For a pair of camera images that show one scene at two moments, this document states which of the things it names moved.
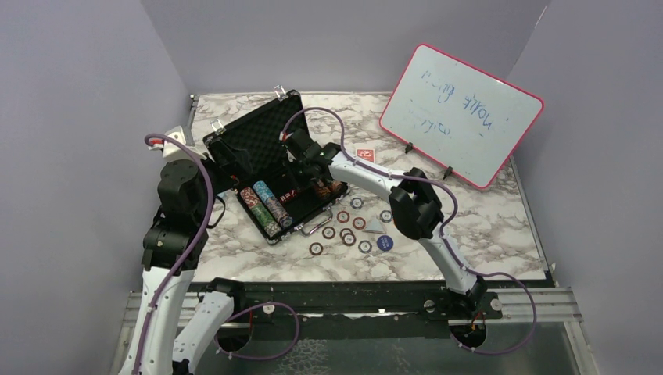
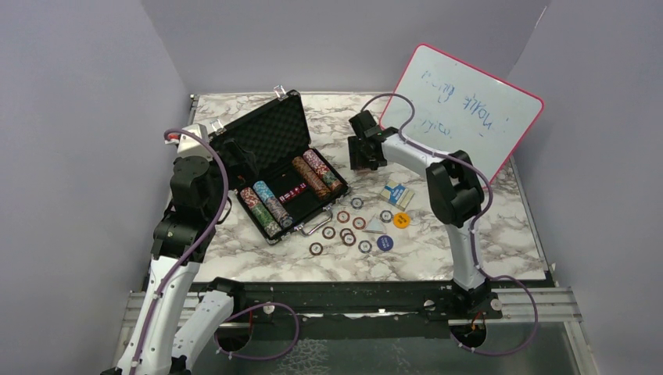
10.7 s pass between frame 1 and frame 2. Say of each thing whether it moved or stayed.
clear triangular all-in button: stayed
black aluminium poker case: stayed
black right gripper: moved
